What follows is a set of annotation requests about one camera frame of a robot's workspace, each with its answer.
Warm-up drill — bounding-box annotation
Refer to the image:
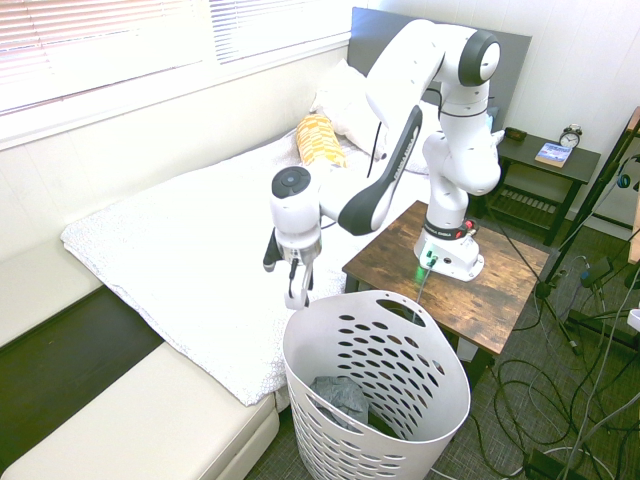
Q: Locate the wide white window blind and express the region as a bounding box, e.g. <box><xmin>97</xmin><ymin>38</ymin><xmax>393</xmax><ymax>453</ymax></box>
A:
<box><xmin>0</xmin><ymin>0</ymin><xmax>206</xmax><ymax>119</ymax></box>

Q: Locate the black stand base bar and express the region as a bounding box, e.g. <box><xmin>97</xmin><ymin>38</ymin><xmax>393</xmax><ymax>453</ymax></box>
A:
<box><xmin>566</xmin><ymin>308</ymin><xmax>640</xmax><ymax>352</ymax></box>

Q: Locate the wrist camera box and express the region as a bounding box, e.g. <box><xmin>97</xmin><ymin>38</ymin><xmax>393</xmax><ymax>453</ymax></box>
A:
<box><xmin>263</xmin><ymin>228</ymin><xmax>281</xmax><ymax>274</ymax></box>

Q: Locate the dark brown bench board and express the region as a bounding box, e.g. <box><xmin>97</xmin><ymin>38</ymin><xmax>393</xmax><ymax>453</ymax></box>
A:
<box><xmin>0</xmin><ymin>287</ymin><xmax>166</xmax><ymax>464</ymax></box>

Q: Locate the blue cover book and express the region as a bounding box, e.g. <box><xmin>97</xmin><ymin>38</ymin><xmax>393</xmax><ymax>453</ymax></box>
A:
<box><xmin>534</xmin><ymin>142</ymin><xmax>573</xmax><ymax>170</ymax></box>

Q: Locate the yellow white patterned pillow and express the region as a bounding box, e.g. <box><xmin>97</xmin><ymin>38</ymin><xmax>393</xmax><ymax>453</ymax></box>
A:
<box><xmin>295</xmin><ymin>113</ymin><xmax>349</xmax><ymax>169</ymax></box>

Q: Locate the black twin-bell alarm clock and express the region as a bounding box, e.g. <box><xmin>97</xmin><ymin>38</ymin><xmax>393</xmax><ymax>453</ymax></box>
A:
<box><xmin>559</xmin><ymin>123</ymin><xmax>584</xmax><ymax>150</ymax></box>

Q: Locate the white circle-patterned bedspread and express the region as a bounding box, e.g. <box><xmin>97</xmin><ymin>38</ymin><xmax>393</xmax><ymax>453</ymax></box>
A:
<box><xmin>60</xmin><ymin>127</ymin><xmax>436</xmax><ymax>407</ymax></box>

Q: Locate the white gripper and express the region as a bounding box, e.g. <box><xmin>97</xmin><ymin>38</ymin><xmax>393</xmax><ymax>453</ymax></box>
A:
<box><xmin>283</xmin><ymin>257</ymin><xmax>317</xmax><ymax>311</ymax></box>

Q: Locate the black floor box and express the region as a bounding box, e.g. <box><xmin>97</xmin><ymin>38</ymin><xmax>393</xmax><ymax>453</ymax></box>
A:
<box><xmin>523</xmin><ymin>447</ymin><xmax>572</xmax><ymax>480</ymax></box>

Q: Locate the white perforated laundry basket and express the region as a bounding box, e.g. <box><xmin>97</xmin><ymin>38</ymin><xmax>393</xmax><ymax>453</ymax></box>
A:
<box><xmin>282</xmin><ymin>290</ymin><xmax>473</xmax><ymax>480</ymax></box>

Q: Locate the black nightstand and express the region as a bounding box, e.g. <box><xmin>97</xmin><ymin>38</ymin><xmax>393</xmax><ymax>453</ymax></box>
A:
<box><xmin>478</xmin><ymin>130</ymin><xmax>603</xmax><ymax>247</ymax></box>

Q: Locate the narrow white window blind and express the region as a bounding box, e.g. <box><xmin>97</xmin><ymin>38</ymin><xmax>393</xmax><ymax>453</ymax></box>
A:
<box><xmin>208</xmin><ymin>0</ymin><xmax>352</xmax><ymax>67</ymax></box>

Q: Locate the rustic wooden side table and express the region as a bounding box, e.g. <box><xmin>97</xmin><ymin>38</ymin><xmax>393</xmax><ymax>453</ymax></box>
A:
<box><xmin>342</xmin><ymin>199</ymin><xmax>551</xmax><ymax>387</ymax></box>

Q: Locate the black power adapter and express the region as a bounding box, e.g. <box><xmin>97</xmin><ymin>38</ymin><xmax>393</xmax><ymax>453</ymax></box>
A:
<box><xmin>579</xmin><ymin>256</ymin><xmax>614</xmax><ymax>289</ymax></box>

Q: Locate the cream bench cushion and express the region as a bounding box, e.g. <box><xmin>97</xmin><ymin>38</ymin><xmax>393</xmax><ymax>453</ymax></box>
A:
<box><xmin>0</xmin><ymin>234</ymin><xmax>105</xmax><ymax>350</ymax></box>
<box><xmin>0</xmin><ymin>342</ymin><xmax>281</xmax><ymax>480</ymax></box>

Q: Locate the grey floor cable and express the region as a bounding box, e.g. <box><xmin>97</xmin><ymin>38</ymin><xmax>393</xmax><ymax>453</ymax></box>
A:
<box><xmin>564</xmin><ymin>154</ymin><xmax>640</xmax><ymax>480</ymax></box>

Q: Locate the dark grey headboard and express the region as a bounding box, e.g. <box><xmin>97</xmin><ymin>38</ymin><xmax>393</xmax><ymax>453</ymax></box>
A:
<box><xmin>348</xmin><ymin>6</ymin><xmax>533</xmax><ymax>137</ymax></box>

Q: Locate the grey knit garment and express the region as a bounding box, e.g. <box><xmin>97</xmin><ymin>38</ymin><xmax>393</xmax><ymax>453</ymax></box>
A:
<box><xmin>309</xmin><ymin>375</ymin><xmax>370</xmax><ymax>434</ymax></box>

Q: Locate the black floor cable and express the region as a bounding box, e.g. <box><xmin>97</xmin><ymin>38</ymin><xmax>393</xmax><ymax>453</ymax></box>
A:
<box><xmin>469</xmin><ymin>344</ymin><xmax>640</xmax><ymax>480</ymax></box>

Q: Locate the black camera tripod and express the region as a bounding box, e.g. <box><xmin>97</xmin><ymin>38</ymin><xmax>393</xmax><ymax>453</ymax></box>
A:
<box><xmin>535</xmin><ymin>117</ymin><xmax>640</xmax><ymax>357</ymax></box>

